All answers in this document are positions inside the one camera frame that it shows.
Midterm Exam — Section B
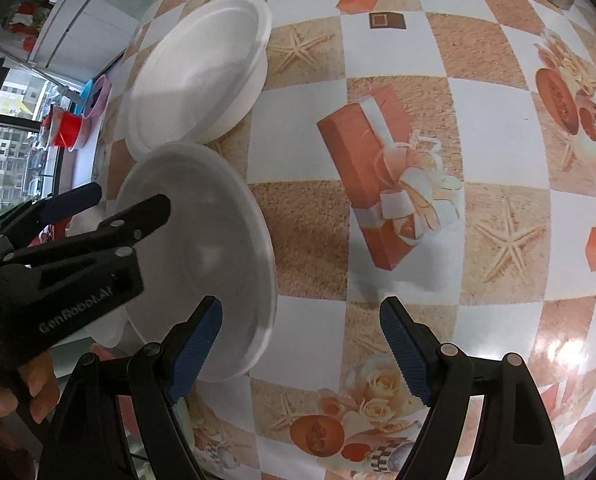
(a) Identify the red plastic bucket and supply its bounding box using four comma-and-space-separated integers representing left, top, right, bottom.
45, 110, 91, 152

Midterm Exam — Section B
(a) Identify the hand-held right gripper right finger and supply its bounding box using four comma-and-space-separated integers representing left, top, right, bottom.
379, 296, 565, 480

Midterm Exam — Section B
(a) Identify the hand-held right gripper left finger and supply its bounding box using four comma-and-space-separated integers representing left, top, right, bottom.
37, 295, 224, 480

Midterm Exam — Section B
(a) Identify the red flower decoration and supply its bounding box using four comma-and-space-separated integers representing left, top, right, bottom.
3, 0, 54, 51

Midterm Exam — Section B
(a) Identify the pink plastic basin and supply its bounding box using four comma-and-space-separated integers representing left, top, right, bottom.
80, 74, 113, 119

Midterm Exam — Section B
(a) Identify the glass window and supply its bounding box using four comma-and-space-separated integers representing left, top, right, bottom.
0, 60, 69, 233

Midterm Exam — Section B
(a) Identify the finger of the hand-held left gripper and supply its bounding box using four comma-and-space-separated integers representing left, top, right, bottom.
0, 182, 103, 267
8, 193, 172, 282

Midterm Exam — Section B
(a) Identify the checkered printed tablecloth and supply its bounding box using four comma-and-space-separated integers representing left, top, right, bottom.
90, 0, 596, 480

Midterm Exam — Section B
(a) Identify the person's left hand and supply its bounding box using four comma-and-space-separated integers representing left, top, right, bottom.
0, 351, 62, 426

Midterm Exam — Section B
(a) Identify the white cabinet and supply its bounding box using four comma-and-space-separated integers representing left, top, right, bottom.
30, 0, 141, 86

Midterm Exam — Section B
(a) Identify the blue plastic basin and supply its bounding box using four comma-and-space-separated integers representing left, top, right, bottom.
73, 80, 97, 116

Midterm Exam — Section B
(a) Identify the white foam bowl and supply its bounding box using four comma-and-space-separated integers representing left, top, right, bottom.
126, 0, 272, 161

